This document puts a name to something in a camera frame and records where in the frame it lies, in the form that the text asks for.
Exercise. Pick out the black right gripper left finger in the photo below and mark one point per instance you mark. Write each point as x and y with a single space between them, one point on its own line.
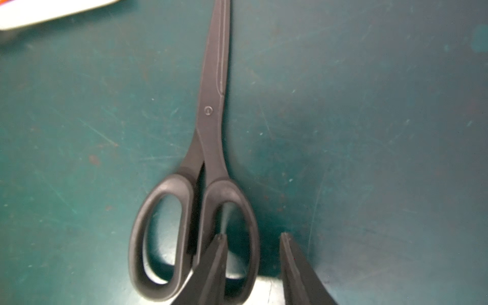
207 283

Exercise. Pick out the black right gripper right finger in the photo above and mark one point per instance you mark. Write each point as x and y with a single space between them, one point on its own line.
301 285

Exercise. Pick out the all black scissors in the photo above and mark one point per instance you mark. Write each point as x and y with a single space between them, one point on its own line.
201 184

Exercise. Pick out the green table mat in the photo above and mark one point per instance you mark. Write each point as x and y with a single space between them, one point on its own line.
360 127

